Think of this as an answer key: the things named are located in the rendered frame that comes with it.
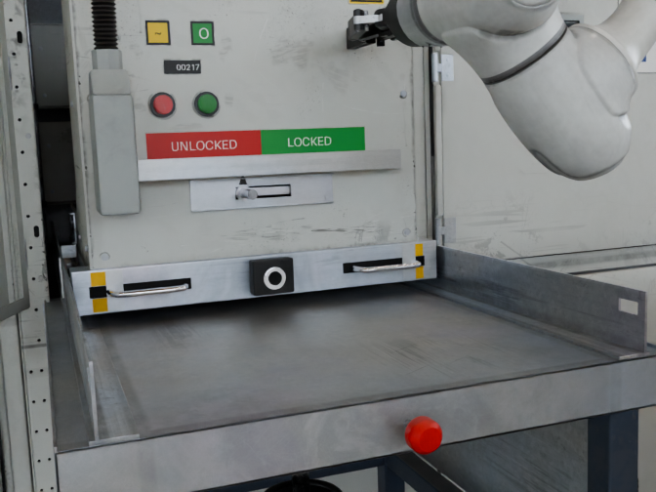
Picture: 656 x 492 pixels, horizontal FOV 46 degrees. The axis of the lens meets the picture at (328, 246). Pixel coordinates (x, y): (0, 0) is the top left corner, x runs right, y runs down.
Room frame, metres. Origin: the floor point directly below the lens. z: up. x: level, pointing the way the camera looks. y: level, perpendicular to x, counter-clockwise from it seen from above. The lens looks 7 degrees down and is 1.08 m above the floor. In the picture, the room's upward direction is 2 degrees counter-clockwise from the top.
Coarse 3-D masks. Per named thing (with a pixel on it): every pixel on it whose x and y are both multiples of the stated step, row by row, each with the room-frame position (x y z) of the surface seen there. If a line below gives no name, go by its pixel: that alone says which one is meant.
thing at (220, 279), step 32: (256, 256) 1.10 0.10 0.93; (288, 256) 1.12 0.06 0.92; (320, 256) 1.13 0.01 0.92; (352, 256) 1.15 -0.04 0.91; (384, 256) 1.17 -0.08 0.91; (416, 256) 1.19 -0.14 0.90; (96, 288) 1.03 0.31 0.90; (128, 288) 1.04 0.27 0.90; (192, 288) 1.07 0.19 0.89; (224, 288) 1.08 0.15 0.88; (320, 288) 1.13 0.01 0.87
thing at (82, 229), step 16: (64, 0) 1.13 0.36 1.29; (64, 16) 1.17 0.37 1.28; (64, 32) 1.21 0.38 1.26; (80, 128) 1.03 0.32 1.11; (80, 144) 1.04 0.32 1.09; (80, 160) 1.06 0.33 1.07; (80, 176) 1.09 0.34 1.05; (416, 176) 1.20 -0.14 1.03; (80, 192) 1.12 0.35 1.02; (416, 192) 1.20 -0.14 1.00; (80, 208) 1.16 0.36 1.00; (416, 208) 1.20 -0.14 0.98; (80, 224) 1.19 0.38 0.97; (416, 224) 1.20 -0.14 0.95; (80, 240) 1.23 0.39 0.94; (80, 256) 1.28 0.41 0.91
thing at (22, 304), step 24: (0, 0) 1.21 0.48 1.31; (0, 24) 1.21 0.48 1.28; (0, 48) 1.20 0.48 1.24; (0, 96) 1.22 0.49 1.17; (0, 120) 1.22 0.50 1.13; (0, 216) 1.21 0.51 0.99; (0, 240) 1.20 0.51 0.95; (24, 240) 1.22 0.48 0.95; (0, 264) 1.20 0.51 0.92; (24, 264) 1.22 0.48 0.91; (0, 288) 1.19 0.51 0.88; (24, 288) 1.21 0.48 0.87; (0, 312) 1.12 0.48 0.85
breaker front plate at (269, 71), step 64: (128, 0) 1.06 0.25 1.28; (192, 0) 1.09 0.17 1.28; (256, 0) 1.12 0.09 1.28; (320, 0) 1.15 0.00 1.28; (384, 0) 1.19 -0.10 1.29; (128, 64) 1.06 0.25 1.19; (256, 64) 1.12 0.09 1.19; (320, 64) 1.15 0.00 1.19; (384, 64) 1.19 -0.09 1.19; (192, 128) 1.09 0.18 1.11; (256, 128) 1.12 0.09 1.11; (384, 128) 1.19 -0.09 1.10; (192, 192) 1.08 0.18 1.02; (320, 192) 1.15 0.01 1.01; (384, 192) 1.18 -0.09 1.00; (128, 256) 1.05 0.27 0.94; (192, 256) 1.08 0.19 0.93
